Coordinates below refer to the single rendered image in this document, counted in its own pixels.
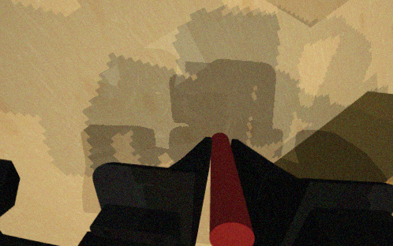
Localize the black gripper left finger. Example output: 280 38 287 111
92 137 212 246

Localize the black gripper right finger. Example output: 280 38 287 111
231 139 393 246

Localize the dark red peg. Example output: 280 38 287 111
209 132 255 246

